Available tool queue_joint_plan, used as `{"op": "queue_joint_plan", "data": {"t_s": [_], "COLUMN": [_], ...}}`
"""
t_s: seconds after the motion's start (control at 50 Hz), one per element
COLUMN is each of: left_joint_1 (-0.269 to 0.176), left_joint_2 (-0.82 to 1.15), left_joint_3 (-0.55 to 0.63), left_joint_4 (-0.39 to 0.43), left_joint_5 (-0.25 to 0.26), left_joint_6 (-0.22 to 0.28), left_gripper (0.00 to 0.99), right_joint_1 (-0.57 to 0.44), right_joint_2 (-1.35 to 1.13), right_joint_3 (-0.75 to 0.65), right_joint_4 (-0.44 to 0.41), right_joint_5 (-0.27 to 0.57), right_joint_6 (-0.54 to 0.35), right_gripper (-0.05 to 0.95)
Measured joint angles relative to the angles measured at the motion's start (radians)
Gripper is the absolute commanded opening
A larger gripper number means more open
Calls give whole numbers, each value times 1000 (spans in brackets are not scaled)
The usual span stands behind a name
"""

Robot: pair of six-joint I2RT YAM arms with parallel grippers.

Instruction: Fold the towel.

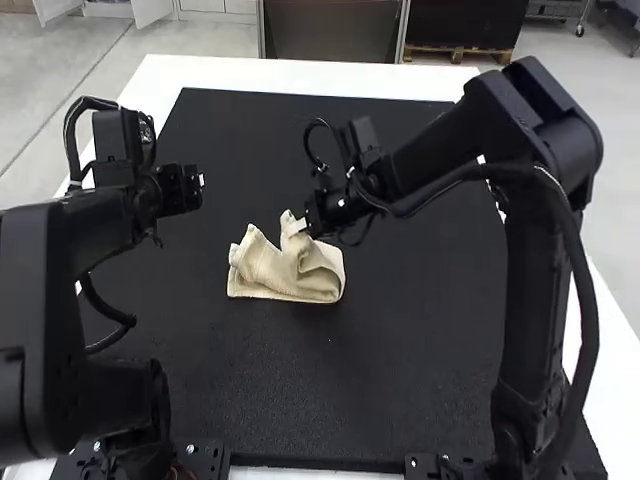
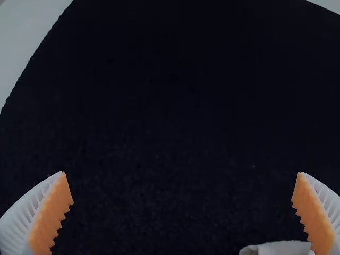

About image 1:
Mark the metal trolley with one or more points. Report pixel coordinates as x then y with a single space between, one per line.
579 27

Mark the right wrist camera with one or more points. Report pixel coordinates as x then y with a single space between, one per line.
362 140

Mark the pale towel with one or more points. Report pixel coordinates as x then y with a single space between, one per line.
280 280

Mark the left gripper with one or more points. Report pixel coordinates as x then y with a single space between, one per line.
172 192

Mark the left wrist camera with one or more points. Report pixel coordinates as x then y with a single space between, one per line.
117 135

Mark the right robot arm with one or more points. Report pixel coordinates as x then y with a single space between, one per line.
530 280

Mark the grey cupboard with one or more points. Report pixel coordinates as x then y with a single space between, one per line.
330 30

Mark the white cabinet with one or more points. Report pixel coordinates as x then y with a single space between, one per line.
150 12

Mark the black mat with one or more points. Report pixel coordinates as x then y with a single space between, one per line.
300 375

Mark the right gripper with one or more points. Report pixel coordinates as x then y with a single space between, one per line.
335 205

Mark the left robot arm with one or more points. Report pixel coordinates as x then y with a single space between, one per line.
40 300

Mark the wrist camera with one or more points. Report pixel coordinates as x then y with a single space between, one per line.
117 135
362 140

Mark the wooden pallet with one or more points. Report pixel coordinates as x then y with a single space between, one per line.
455 52

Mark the black crate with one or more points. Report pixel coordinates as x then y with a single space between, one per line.
465 22

